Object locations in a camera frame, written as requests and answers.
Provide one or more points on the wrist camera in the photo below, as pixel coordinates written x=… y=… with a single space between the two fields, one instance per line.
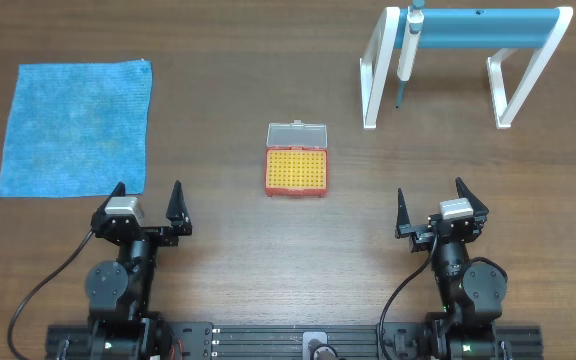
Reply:
x=455 y=208
x=124 y=209

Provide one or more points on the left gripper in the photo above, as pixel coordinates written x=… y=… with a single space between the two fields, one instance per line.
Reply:
x=123 y=231

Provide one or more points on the white pipette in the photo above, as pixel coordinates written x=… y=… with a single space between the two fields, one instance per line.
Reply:
x=408 y=55

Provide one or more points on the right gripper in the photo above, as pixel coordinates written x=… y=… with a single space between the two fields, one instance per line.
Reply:
x=455 y=230

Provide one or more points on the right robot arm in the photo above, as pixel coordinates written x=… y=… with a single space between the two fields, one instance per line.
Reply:
x=483 y=287

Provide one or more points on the mounting rail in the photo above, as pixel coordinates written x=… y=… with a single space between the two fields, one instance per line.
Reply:
x=268 y=340

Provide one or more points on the white and blue stand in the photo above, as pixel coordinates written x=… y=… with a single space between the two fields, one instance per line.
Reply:
x=468 y=27

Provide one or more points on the blue cloth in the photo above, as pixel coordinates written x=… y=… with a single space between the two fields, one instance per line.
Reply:
x=73 y=130

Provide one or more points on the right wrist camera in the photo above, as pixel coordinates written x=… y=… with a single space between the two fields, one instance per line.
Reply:
x=455 y=208

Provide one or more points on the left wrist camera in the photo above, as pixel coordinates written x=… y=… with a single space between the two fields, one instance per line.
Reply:
x=124 y=209

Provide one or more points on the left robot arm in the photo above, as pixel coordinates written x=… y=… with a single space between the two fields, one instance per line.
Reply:
x=108 y=287

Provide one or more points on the red and yellow tip box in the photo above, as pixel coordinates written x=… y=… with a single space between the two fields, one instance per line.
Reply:
x=296 y=170

